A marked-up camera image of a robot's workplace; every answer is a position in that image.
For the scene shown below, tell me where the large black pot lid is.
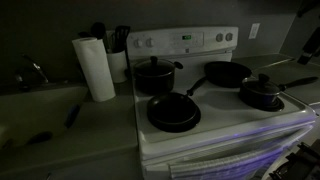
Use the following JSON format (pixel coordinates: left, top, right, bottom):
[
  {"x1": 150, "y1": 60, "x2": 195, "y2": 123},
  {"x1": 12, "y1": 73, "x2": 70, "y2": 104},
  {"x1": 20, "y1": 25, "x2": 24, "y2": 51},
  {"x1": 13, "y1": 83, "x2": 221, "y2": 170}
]
[{"x1": 133, "y1": 55, "x2": 176, "y2": 77}]

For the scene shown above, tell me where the black frying pan front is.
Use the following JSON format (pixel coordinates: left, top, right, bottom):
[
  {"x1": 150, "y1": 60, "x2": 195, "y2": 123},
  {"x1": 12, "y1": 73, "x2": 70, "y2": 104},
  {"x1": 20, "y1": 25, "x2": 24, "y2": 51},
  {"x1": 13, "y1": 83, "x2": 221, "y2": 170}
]
[{"x1": 148, "y1": 105, "x2": 202, "y2": 134}]

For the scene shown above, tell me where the white utensil holder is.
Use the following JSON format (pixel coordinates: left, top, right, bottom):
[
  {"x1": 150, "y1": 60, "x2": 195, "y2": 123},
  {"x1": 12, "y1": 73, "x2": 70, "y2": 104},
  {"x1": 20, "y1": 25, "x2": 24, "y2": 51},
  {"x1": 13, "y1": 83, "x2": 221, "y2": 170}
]
[{"x1": 106, "y1": 49, "x2": 129, "y2": 84}]

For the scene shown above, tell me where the wide black frying pan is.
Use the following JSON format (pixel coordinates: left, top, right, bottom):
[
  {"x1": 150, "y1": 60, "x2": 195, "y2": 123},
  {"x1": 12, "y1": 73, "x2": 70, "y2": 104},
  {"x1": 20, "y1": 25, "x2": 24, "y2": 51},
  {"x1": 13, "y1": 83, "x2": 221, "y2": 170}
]
[{"x1": 203, "y1": 60, "x2": 253, "y2": 89}]

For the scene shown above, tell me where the white paper towel roll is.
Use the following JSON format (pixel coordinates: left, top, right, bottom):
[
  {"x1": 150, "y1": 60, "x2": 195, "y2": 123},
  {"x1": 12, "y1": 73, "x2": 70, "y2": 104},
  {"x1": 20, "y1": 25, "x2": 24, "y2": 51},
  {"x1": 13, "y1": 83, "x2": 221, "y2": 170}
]
[{"x1": 71, "y1": 36, "x2": 117, "y2": 103}]

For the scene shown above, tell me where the large black cooking pot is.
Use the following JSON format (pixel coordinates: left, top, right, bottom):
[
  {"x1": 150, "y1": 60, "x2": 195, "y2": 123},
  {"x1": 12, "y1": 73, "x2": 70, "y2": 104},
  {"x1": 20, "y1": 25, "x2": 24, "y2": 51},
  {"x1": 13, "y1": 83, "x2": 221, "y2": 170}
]
[{"x1": 133, "y1": 60, "x2": 184, "y2": 95}]

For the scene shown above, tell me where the black cooking spoon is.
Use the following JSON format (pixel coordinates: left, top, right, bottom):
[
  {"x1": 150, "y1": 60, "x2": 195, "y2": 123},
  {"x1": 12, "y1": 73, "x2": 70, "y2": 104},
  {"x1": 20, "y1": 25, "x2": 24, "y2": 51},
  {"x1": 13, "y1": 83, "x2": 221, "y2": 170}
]
[{"x1": 90, "y1": 21, "x2": 110, "y2": 53}]

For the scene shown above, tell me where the blue handled dish brush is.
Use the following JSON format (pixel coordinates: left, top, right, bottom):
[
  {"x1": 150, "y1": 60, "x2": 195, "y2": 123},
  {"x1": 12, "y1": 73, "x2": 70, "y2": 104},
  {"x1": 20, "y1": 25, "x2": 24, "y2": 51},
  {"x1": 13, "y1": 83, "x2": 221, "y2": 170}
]
[{"x1": 63, "y1": 103, "x2": 82, "y2": 130}]

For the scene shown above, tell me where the black frying pan long handle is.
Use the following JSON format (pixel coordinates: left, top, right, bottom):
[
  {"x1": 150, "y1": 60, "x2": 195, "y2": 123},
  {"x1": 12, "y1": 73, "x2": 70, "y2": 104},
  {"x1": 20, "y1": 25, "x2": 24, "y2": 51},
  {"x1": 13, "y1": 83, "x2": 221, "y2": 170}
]
[{"x1": 146, "y1": 76, "x2": 208, "y2": 127}]

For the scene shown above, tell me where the small dark saucepan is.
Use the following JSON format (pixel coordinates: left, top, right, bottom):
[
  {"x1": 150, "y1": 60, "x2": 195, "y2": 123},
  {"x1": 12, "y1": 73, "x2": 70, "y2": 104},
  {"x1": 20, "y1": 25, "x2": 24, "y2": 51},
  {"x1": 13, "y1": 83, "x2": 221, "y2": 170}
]
[{"x1": 238, "y1": 76, "x2": 320, "y2": 109}]

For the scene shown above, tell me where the light kitchen sink basin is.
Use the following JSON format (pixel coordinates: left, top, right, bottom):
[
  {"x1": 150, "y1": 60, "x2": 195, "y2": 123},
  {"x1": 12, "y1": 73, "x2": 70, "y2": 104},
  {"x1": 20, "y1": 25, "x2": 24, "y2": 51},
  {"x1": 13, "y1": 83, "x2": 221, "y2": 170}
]
[{"x1": 0, "y1": 84, "x2": 90, "y2": 152}]

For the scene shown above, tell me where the black stove burner coil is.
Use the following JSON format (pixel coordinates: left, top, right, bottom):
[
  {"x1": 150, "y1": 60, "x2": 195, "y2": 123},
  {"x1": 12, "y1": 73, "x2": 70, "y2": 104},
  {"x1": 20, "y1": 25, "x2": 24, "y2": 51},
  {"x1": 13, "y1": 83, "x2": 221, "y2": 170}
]
[{"x1": 242, "y1": 97, "x2": 286, "y2": 113}]

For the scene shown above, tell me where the striped dish towel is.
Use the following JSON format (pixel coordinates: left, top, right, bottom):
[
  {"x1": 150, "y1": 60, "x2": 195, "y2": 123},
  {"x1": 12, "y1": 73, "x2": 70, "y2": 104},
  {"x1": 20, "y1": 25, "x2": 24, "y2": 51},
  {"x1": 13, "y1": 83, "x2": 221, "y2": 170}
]
[{"x1": 168, "y1": 146, "x2": 288, "y2": 180}]

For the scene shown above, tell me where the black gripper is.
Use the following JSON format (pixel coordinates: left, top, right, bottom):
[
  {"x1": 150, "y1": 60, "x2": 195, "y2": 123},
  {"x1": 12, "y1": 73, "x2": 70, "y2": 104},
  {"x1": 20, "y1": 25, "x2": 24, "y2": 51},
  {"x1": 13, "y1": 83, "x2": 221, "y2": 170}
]
[{"x1": 297, "y1": 27, "x2": 320, "y2": 66}]

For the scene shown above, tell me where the white wall outlet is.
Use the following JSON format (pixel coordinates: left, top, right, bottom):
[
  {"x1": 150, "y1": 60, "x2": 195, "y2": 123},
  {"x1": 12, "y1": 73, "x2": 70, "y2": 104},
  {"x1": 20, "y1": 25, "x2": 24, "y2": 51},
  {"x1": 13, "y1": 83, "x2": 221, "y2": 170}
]
[{"x1": 248, "y1": 22, "x2": 261, "y2": 41}]

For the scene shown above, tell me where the small saucepan lid with knob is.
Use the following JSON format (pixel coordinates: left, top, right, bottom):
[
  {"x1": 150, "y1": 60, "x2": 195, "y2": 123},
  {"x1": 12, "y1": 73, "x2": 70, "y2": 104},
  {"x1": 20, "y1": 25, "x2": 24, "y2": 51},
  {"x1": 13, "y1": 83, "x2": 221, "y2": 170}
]
[{"x1": 242, "y1": 73, "x2": 281, "y2": 96}]

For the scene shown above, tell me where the black slotted spatula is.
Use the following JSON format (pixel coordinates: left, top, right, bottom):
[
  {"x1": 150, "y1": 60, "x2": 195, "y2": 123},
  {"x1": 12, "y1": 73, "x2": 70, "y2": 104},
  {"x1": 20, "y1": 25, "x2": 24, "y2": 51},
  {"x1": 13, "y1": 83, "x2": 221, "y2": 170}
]
[{"x1": 112, "y1": 25, "x2": 131, "y2": 54}]

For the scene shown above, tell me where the metal sink faucet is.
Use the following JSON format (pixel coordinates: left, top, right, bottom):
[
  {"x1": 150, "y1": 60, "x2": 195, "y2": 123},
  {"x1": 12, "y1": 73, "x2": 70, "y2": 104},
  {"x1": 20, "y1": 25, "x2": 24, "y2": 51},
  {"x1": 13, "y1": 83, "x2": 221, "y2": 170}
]
[{"x1": 14, "y1": 53, "x2": 50, "y2": 92}]

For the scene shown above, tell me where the white electric stove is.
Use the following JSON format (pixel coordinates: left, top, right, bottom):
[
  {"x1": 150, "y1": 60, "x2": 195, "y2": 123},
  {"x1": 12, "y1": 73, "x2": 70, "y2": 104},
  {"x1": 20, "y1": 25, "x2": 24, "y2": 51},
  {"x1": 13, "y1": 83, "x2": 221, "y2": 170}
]
[{"x1": 125, "y1": 26, "x2": 317, "y2": 180}]

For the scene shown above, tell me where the dark object in sink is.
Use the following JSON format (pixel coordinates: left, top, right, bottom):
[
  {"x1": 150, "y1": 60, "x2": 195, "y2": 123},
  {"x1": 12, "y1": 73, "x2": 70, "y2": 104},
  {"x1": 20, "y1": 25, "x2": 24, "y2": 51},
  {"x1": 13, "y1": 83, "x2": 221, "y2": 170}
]
[{"x1": 26, "y1": 131, "x2": 54, "y2": 146}]

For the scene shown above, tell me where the dark equipment with cables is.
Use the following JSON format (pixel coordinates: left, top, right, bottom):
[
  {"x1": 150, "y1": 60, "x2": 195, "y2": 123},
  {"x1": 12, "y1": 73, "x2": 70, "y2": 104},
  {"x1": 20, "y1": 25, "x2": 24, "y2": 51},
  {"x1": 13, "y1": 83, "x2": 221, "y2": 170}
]
[{"x1": 268, "y1": 141, "x2": 320, "y2": 180}]

